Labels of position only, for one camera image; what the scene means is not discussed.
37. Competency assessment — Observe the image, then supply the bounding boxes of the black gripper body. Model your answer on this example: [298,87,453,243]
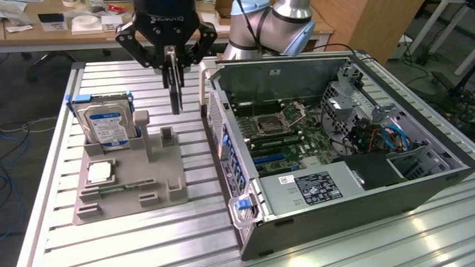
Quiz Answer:
[132,0,202,61]

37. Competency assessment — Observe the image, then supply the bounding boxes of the graphics card with metal bracket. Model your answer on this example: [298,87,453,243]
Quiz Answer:
[163,46,186,115]

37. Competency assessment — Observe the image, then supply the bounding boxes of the white paper stack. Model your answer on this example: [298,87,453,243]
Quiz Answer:
[214,12,232,34]

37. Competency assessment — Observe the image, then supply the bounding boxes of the white labelled box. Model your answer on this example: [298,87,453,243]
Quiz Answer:
[100,15,126,33]

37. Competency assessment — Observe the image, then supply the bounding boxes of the brown cardboard box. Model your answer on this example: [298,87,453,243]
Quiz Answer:
[215,0,239,17]

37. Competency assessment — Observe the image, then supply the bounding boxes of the white dish on box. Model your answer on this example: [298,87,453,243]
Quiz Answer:
[70,15,104,36]

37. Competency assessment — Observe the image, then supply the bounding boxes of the white box black top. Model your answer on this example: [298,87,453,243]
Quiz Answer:
[36,13,70,32]

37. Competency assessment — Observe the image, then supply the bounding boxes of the black chair base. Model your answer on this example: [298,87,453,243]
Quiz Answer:
[20,51,78,83]

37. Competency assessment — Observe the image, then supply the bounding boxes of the black RAM slot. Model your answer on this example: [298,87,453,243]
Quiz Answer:
[235,107,282,113]
[236,110,282,117]
[235,103,280,110]
[234,99,279,106]

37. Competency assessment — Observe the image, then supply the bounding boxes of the wooden desk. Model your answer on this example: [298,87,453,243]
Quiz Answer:
[0,0,335,53]

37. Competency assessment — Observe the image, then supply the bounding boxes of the clear plastic bag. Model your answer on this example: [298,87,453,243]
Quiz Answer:
[0,0,36,26]

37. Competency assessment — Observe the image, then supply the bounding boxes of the hard disk with blue rails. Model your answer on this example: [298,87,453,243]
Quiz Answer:
[64,90,140,152]

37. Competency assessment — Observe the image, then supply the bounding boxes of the metal socket cover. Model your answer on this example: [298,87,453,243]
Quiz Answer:
[280,100,310,126]

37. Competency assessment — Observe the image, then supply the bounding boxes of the CPU socket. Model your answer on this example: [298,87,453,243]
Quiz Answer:
[255,115,286,137]

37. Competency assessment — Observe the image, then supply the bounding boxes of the wooden cabinet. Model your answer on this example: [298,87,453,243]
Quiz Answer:
[310,0,426,65]

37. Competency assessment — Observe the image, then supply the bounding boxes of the green motherboard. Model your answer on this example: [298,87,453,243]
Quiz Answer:
[226,94,335,177]

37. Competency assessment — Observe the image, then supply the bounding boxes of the blue expansion slot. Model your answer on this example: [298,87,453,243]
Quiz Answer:
[254,154,287,165]

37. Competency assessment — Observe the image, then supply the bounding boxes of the perforated metal drive cage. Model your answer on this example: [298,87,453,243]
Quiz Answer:
[319,81,373,140]

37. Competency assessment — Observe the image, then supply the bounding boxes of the silver CPU chip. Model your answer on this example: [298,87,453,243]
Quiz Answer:
[86,164,115,184]

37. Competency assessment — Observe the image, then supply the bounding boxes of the grey parts rack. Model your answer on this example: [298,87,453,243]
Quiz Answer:
[72,110,190,228]

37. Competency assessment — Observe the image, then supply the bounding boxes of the blue case latch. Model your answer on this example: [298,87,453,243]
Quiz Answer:
[235,199,254,220]

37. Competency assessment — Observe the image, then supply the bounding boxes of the grey power supply unit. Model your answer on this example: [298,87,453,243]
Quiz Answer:
[259,162,369,217]

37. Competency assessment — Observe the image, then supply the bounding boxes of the dark floor equipment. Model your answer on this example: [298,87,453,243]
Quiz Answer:
[430,71,475,125]

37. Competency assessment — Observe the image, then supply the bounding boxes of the metal disk bay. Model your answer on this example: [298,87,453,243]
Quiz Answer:
[386,143,454,181]

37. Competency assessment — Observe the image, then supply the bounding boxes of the open dark PC case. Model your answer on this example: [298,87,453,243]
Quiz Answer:
[199,52,475,261]

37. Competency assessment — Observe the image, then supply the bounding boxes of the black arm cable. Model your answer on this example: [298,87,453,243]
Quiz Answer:
[232,0,262,52]

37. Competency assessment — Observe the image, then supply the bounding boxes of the grey card retention bracket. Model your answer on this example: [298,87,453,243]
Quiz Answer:
[199,61,220,119]

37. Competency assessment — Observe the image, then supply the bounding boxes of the black cable behind case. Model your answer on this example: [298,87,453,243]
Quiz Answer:
[307,43,375,61]

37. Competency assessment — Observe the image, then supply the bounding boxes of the white floor cable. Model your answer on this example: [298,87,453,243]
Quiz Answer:
[0,116,59,133]

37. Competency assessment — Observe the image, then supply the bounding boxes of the red wire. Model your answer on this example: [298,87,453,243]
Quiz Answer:
[366,128,387,152]

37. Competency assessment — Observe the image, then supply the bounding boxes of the blue floor cable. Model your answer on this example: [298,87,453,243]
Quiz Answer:
[0,133,31,240]

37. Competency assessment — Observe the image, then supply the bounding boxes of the blue wire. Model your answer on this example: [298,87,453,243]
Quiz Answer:
[382,125,411,152]

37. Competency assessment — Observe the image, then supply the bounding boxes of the white desk frame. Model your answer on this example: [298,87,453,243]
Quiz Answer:
[405,0,475,76]

